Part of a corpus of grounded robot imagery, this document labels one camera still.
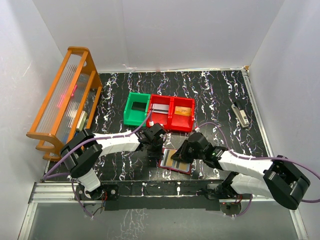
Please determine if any gold striped credit card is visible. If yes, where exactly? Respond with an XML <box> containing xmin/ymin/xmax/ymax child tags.
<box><xmin>162</xmin><ymin>149</ymin><xmax>191</xmax><ymax>173</ymax></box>

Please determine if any red leather card holder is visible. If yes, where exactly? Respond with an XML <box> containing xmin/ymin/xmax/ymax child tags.
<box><xmin>158</xmin><ymin>147</ymin><xmax>193</xmax><ymax>175</ymax></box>

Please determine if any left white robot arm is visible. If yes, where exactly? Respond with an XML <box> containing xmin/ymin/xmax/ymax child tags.
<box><xmin>60</xmin><ymin>123</ymin><xmax>167</xmax><ymax>200</ymax></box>

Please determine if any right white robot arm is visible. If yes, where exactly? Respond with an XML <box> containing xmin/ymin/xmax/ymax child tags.
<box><xmin>171</xmin><ymin>132</ymin><xmax>311</xmax><ymax>210</ymax></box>

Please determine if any grey striped card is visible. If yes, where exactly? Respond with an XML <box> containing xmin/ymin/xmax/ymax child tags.
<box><xmin>151</xmin><ymin>103</ymin><xmax>170</xmax><ymax>114</ymax></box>

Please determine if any orange card in bin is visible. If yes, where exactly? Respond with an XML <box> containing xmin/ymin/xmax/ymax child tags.
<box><xmin>174</xmin><ymin>106</ymin><xmax>192</xmax><ymax>117</ymax></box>

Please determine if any red bin left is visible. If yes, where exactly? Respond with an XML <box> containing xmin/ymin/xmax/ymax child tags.
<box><xmin>146</xmin><ymin>94</ymin><xmax>173</xmax><ymax>130</ymax></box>

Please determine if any red bin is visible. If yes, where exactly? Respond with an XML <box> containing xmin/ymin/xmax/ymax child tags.
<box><xmin>146</xmin><ymin>94</ymin><xmax>173</xmax><ymax>130</ymax></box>
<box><xmin>169</xmin><ymin>96</ymin><xmax>195</xmax><ymax>133</ymax></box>

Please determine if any red bin right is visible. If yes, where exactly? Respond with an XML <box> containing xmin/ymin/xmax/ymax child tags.
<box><xmin>169</xmin><ymin>96</ymin><xmax>195</xmax><ymax>133</ymax></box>

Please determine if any green plastic bin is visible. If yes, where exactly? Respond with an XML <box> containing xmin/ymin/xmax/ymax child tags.
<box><xmin>123</xmin><ymin>92</ymin><xmax>151</xmax><ymax>126</ymax></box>

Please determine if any black grey stapler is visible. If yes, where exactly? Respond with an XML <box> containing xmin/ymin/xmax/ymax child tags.
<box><xmin>231</xmin><ymin>100</ymin><xmax>250</xmax><ymax>128</ymax></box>

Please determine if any beige box in rack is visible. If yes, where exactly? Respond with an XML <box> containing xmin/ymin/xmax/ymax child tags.
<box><xmin>76</xmin><ymin>111</ymin><xmax>88</xmax><ymax>132</ymax></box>

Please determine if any orange wooden rack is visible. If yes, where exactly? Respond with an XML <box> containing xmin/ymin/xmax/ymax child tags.
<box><xmin>26</xmin><ymin>46</ymin><xmax>103</xmax><ymax>162</ymax></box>

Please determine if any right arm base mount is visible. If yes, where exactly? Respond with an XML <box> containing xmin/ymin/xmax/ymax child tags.
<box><xmin>201</xmin><ymin>183</ymin><xmax>253</xmax><ymax>218</ymax></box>

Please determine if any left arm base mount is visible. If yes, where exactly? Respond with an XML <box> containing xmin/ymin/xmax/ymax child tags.
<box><xmin>73</xmin><ymin>183</ymin><xmax>120</xmax><ymax>217</ymax></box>

